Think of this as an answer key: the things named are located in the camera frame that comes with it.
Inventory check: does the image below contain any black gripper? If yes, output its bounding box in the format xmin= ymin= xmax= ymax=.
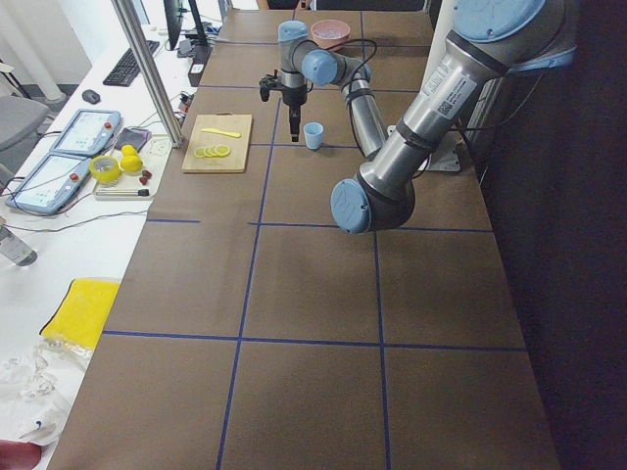
xmin=281 ymin=84 xmax=307 ymax=142

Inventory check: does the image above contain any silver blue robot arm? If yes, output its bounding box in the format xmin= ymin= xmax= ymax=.
xmin=260 ymin=1 xmax=580 ymax=233

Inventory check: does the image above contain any light blue cup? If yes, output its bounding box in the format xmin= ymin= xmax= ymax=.
xmin=303 ymin=121 xmax=324 ymax=151

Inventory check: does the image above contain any clear ice cubes pile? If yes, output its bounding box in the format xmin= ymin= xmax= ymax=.
xmin=313 ymin=26 xmax=347 ymax=41

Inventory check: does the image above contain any wooden cutting board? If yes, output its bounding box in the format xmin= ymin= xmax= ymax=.
xmin=181 ymin=115 xmax=253 ymax=174

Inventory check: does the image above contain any yellow plastic knife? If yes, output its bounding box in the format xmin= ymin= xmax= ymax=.
xmin=201 ymin=127 xmax=242 ymax=138

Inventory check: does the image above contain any pink bowl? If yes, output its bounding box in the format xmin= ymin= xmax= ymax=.
xmin=311 ymin=20 xmax=351 ymax=50

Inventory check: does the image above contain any black monitor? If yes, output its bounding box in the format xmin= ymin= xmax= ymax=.
xmin=162 ymin=0 xmax=215 ymax=61

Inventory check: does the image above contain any dark phone on table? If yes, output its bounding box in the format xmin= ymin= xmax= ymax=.
xmin=114 ymin=127 xmax=152 ymax=151

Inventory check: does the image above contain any black keyboard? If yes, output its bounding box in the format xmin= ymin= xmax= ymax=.
xmin=102 ymin=48 xmax=140 ymax=87

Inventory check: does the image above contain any whole lemon one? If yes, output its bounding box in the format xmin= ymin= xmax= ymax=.
xmin=121 ymin=144 xmax=138 ymax=157

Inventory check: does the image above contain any white tray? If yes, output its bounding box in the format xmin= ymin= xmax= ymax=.
xmin=89 ymin=135 xmax=172 ymax=201

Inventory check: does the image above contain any whole lemon two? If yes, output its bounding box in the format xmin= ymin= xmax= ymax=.
xmin=120 ymin=156 xmax=143 ymax=173

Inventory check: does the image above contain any yellow tape roll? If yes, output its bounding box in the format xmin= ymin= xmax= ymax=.
xmin=89 ymin=156 xmax=122 ymax=184

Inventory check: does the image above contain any black computer mouse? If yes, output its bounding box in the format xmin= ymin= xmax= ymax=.
xmin=81 ymin=89 xmax=101 ymax=105

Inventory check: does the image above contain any upper teach pendant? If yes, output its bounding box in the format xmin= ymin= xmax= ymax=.
xmin=51 ymin=109 xmax=122 ymax=157

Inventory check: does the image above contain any teach pendant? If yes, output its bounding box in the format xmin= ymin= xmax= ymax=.
xmin=5 ymin=152 xmax=91 ymax=215
xmin=51 ymin=109 xmax=122 ymax=157

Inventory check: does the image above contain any lower teach pendant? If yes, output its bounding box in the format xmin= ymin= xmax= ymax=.
xmin=5 ymin=152 xmax=91 ymax=215

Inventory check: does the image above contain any yellow cloth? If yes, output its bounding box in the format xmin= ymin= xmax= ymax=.
xmin=39 ymin=278 xmax=121 ymax=351

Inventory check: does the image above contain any grey water bottle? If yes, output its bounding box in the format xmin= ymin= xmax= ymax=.
xmin=0 ymin=225 xmax=37 ymax=266

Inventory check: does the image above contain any clear plastic bag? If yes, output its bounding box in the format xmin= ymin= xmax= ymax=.
xmin=1 ymin=339 xmax=93 ymax=447

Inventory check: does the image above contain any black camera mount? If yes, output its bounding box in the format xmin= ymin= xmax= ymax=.
xmin=259 ymin=70 xmax=283 ymax=102

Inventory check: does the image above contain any white pedestal column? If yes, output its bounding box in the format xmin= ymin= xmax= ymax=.
xmin=415 ymin=1 xmax=461 ymax=176

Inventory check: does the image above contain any aluminium frame post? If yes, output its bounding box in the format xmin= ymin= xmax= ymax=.
xmin=112 ymin=0 xmax=183 ymax=148

